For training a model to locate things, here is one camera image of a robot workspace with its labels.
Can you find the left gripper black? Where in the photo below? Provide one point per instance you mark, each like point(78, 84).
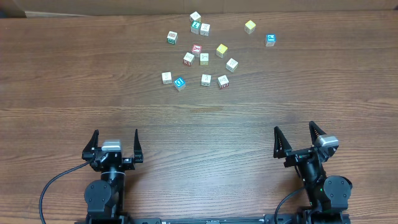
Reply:
point(112, 158)

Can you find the blue letter wooden block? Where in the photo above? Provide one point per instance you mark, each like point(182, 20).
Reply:
point(179, 83)

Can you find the red sided wooden block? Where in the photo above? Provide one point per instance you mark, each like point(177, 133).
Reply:
point(188, 59)

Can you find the cardboard back wall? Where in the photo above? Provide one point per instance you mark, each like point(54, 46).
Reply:
point(138, 7)

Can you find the red sided picture block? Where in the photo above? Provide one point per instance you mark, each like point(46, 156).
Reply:
point(223, 81)

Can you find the far left wooden block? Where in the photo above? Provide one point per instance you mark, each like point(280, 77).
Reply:
point(167, 78)

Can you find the yellow sided wooden block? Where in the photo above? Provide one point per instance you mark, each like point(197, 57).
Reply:
point(204, 59)

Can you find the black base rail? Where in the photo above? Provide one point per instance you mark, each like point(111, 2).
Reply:
point(266, 219)

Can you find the plain top wooden block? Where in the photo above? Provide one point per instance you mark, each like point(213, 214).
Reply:
point(195, 16)

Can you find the green edged wooden block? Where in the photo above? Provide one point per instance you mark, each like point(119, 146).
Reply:
point(172, 37)

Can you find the patterned top wooden block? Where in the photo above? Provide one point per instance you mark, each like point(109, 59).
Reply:
point(231, 65)

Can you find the yellow top far block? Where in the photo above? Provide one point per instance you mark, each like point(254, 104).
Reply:
point(249, 27)

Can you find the number one wooden block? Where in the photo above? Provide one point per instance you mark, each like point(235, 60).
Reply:
point(205, 80)

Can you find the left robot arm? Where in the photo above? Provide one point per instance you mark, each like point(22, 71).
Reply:
point(105, 197)

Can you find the blue letter P block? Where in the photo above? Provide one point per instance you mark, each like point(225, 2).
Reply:
point(270, 40)

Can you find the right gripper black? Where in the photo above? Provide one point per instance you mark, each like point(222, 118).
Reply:
point(302, 154)

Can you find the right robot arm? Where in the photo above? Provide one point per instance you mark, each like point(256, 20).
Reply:
point(328, 195)

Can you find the teal letter wooden block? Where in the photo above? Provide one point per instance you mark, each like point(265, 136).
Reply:
point(195, 27)

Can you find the red letter wooden block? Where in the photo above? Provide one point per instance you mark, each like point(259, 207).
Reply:
point(196, 50)

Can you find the wooden block beside teal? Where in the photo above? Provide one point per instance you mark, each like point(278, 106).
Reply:
point(205, 29)

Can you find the yellow top central block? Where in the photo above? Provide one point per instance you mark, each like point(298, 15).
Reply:
point(221, 50)

